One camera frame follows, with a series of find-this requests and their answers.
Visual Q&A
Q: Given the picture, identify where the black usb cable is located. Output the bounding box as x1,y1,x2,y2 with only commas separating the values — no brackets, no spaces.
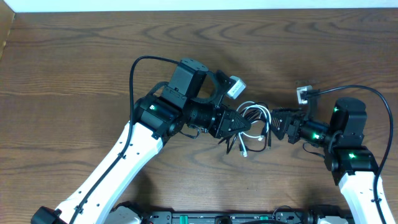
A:
217,102,276,155

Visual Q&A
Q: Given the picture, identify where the white usb cable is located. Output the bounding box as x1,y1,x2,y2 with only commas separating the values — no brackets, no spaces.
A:
235,101,272,157

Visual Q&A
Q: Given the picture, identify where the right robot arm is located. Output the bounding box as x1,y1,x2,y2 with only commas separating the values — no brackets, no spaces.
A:
271,97,395,223

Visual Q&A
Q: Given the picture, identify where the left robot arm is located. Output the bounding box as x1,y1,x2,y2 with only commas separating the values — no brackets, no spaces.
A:
31,95,251,223

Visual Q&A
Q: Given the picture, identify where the cardboard box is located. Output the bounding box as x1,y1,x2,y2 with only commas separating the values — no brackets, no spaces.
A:
0,0,15,57

